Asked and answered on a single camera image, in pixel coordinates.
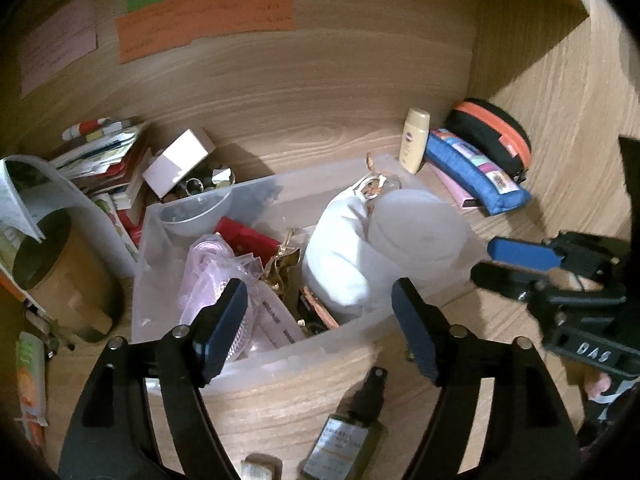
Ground blue patterned pouch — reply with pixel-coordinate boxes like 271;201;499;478
425;128;532;216

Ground dark green spray bottle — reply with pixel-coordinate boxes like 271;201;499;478
299;366;389;480

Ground white cardboard box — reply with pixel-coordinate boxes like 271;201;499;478
142;128;217;199

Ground red packets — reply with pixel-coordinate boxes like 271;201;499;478
91;180;151;248

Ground pink flat packet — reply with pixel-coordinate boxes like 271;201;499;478
432;161;479;210

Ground cream sunscreen bottle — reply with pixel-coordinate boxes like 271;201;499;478
398;108;431;175

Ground orange paper note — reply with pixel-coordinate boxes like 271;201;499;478
113;0;296;65

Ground small dark metal trinket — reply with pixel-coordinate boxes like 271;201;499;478
25;305;77;357

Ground pile of small trinkets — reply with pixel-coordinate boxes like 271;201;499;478
169;164;236;198

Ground red cloth pouch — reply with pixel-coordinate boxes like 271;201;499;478
215;216;282;262

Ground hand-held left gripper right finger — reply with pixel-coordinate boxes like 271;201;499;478
391;277;583;480

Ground black orange round case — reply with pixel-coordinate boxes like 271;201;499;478
444;99;532;184

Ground pink paper note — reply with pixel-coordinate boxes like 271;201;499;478
20;0;99;99

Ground brown flat box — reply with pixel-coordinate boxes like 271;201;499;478
297;285;342;334

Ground brown mug with dark lid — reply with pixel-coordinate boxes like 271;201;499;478
12;209;124;344

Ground white cloth pouch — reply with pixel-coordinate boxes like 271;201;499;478
301;187;383;312

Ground white bowl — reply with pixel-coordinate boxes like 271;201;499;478
159;180;237;239

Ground green orange tube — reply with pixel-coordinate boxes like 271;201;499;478
14;331;49;426

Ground white printed paper sheet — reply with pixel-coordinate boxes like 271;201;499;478
0;155;101;263

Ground gold foil wrapper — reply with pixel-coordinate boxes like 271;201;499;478
264;229;302;292

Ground orange packet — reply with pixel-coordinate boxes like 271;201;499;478
0;259;27;303

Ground pink rope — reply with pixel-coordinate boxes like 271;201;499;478
182;234;306;361

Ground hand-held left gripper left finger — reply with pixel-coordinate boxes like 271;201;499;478
57;277;249;480

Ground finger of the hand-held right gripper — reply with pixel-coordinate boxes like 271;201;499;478
486;236;567;274
470;261;547;304

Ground clear plastic container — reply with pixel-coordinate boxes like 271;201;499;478
131;156;481;428

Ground person's right hand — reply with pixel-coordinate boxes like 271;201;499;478
549;266;604;292

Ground stack of booklets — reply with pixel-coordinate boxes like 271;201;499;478
50;116;152;196

